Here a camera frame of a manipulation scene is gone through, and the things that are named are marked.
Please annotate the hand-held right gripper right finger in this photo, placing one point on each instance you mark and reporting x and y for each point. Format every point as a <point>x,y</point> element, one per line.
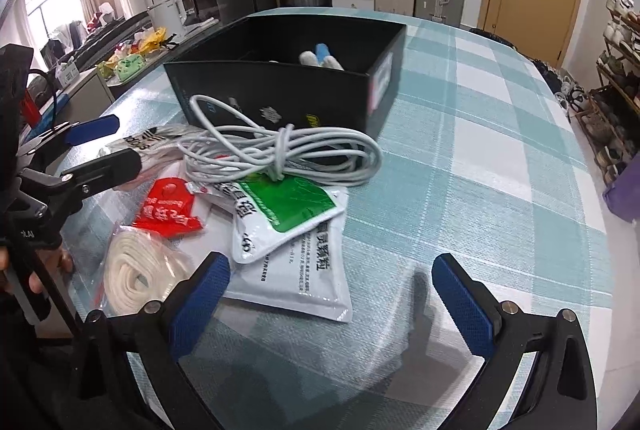
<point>465,305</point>

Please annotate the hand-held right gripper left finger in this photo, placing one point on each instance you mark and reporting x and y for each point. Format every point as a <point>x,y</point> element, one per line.
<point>200,305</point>

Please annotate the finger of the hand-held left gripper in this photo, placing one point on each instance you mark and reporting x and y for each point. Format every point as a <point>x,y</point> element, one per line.
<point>92,130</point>
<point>115,168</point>

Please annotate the black print shoelace bag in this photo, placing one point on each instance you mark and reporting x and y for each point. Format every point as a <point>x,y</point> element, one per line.
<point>150,140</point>

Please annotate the red packet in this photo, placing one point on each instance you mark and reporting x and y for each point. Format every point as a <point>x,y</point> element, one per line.
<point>167,210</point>

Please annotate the bag of cream shoelaces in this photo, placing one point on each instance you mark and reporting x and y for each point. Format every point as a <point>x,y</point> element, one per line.
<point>135,270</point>

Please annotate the small white sachet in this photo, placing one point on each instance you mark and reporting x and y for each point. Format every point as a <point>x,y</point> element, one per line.
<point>215,192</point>

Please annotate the green white medicine packet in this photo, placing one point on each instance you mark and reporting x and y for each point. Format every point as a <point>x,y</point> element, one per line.
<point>280,205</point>

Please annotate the black cardboard box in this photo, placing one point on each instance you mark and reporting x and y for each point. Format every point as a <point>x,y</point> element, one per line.
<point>280,85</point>

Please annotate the blue white soft roll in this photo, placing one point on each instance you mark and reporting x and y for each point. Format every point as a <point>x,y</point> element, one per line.
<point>320,55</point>

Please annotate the person's left hand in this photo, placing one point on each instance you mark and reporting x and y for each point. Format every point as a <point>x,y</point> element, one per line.
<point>36,288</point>

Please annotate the grey side cabinet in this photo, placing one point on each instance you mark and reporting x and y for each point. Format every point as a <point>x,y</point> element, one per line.
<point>90,85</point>

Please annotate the green snack packet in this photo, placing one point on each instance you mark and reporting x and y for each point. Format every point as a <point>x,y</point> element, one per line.
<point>131,68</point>

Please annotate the yellow plastic bag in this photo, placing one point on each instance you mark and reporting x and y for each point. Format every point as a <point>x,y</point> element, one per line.
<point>152,40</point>

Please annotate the white appliance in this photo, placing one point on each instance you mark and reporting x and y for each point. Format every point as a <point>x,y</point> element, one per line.
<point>167,13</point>

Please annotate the checked teal tablecloth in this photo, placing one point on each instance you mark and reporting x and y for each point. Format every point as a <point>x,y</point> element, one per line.
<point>450,160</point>

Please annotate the purple bag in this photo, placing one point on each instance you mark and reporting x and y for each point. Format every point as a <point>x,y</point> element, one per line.
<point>625,200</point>

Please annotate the shoes on floor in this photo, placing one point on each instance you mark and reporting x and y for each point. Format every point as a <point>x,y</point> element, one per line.
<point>562,85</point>

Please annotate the wooden shoe rack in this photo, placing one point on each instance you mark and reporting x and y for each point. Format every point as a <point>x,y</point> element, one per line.
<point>620,85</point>

